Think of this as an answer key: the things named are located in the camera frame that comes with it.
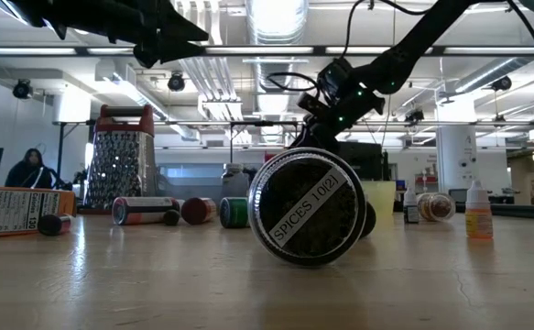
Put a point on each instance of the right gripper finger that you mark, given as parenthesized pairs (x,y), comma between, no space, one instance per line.
(319,139)

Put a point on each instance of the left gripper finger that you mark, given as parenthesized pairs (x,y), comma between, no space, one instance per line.
(166,52)
(179,27)

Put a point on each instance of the white-lid spice jar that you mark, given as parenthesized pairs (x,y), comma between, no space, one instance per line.
(234,181)

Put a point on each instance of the dark-label dropper bottle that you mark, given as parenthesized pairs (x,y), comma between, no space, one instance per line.
(410,211)

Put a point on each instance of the small clear glass jar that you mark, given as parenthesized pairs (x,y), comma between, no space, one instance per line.
(438,207)

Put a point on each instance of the pink-tipped food colouring bottle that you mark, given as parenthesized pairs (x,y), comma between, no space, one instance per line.
(143,208)

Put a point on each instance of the yellow-orange label dropper bottle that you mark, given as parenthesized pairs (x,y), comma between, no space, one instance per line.
(479,220)

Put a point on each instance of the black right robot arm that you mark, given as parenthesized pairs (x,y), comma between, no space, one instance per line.
(413,41)

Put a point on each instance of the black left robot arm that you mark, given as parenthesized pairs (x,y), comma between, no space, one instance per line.
(28,11)

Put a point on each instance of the black background monitor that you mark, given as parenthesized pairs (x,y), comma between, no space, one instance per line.
(362,160)

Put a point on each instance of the translucent yellow-green plastic bin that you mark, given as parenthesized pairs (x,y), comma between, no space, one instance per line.
(381,197)

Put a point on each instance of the white round pillar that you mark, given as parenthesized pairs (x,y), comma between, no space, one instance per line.
(454,156)

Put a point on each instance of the green food colouring bottle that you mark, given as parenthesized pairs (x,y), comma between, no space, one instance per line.
(234,212)

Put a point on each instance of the red-tipped food colouring bottle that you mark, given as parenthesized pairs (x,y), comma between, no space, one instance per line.
(198,211)

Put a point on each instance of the person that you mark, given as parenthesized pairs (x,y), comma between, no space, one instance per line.
(28,176)

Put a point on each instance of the maroon dropper bottle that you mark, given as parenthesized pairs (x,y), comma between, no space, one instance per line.
(51,224)

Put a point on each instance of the orange snack box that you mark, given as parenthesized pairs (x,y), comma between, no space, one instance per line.
(10,211)

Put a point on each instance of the black ceiling camera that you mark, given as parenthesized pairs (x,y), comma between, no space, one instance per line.
(176,83)
(415,117)
(502,84)
(22,89)

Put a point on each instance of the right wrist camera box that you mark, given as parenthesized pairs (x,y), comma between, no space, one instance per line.
(335,80)

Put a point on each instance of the black background rig frame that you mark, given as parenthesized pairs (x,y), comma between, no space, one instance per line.
(264,123)

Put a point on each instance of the silver ceiling duct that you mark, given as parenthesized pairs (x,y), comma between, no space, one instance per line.
(275,27)

